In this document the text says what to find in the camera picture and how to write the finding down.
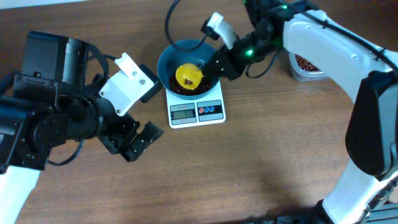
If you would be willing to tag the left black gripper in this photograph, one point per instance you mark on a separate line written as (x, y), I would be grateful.
(123, 137)

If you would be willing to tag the blue plastic bowl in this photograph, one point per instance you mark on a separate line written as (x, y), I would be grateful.
(171, 59)

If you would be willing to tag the red beans in bowl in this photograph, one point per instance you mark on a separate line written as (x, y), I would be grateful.
(205, 85)

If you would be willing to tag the clear plastic bean container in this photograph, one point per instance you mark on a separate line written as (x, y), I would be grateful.
(302, 75)

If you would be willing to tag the yellow measuring scoop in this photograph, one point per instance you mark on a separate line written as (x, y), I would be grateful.
(189, 76)

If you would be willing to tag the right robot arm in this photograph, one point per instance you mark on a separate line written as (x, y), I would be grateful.
(365, 71)

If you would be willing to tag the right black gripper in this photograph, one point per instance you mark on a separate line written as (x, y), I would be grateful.
(226, 61)

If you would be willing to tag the white digital kitchen scale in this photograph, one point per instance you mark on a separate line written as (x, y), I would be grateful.
(190, 113)

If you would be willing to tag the red beans pile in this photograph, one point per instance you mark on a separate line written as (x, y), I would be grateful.
(305, 64)

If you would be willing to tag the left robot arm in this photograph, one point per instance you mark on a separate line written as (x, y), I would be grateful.
(67, 89)

